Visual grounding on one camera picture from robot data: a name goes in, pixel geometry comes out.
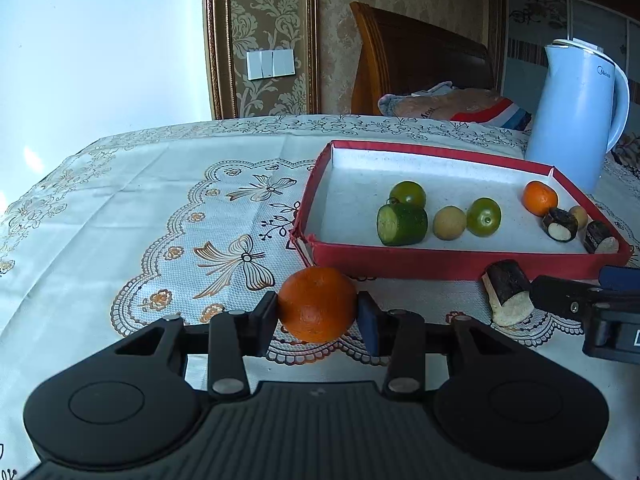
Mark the wardrobe with sliding doors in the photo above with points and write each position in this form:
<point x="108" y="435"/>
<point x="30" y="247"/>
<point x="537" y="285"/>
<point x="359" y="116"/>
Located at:
<point x="535" y="15"/>

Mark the green tangerine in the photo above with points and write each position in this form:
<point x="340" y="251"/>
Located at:
<point x="484" y="217"/>
<point x="409" y="192"/>

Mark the small orange tangerine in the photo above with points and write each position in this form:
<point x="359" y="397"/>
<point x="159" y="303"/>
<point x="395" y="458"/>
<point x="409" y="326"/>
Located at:
<point x="540" y="197"/>

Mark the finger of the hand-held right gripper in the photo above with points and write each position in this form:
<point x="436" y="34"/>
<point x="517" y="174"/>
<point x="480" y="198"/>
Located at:
<point x="560" y="295"/>
<point x="620" y="277"/>

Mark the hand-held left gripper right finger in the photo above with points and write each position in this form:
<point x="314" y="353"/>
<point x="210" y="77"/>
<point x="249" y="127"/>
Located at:
<point x="369" y="327"/>

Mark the colourful floral cloth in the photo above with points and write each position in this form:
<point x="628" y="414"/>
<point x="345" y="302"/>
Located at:
<point x="627" y="155"/>

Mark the light blue electric kettle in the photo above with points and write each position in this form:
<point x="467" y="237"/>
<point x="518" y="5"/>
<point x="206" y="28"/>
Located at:
<point x="565" y="120"/>

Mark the shallow red cardboard box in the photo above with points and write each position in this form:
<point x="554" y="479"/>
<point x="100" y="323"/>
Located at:
<point x="350" y="210"/>

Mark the gold wall panel frame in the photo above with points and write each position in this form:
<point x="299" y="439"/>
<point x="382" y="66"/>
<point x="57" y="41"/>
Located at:
<point x="215" y="35"/>

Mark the folded cloth on chair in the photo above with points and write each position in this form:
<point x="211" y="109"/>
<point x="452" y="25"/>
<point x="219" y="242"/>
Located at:
<point x="475" y="105"/>

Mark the short dark sugarcane piece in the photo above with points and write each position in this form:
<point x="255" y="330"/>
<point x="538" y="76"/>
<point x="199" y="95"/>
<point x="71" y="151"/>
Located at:
<point x="562" y="219"/>

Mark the white wall switch panel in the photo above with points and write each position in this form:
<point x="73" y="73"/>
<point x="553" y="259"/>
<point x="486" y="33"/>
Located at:
<point x="270" y="64"/>

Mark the green cucumber piece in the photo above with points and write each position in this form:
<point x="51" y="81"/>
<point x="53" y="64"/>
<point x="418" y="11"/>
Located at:
<point x="405" y="225"/>

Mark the large orange tangerine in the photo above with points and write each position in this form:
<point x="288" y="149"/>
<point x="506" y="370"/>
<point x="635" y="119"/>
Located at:
<point x="317" y="302"/>

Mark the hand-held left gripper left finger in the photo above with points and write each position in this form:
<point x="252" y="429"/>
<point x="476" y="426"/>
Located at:
<point x="265" y="325"/>

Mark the small yellow round fruit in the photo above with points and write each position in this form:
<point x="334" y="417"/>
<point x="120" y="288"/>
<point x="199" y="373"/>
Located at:
<point x="448" y="223"/>
<point x="581" y="215"/>

